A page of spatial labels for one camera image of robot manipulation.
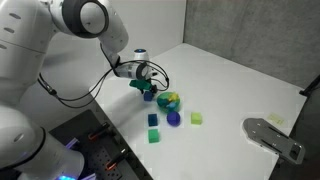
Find green bowl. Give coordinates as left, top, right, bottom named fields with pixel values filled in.
left=156, top=91, right=182, bottom=113

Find purple ridged ball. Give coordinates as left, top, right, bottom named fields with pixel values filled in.
left=166, top=111, right=181, bottom=127

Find teal toy piece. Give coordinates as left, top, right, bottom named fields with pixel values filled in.
left=165, top=101, right=178, bottom=110

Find yellow star toy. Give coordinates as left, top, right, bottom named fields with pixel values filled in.
left=167, top=93, right=180, bottom=102

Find orange handled clamp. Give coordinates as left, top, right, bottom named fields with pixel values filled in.
left=104, top=148, right=130, bottom=171
left=87, top=122, right=111, bottom=141

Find grey metal plate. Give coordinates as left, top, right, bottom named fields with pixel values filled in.
left=242, top=117, right=306, bottom=165

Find yellow sticky note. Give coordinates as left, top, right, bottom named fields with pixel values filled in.
left=267, top=113, right=287, bottom=127

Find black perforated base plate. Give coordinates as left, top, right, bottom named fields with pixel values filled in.
left=49, top=109, right=154, bottom=180

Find lime green block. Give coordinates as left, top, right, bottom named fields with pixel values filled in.
left=190, top=111, right=203, bottom=126

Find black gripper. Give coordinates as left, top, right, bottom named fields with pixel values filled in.
left=141, top=79, right=158, bottom=95

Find black pole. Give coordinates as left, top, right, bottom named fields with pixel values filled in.
left=298, top=73, right=320, bottom=98

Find dark blue block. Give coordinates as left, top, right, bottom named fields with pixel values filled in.
left=147, top=113, right=159, bottom=127

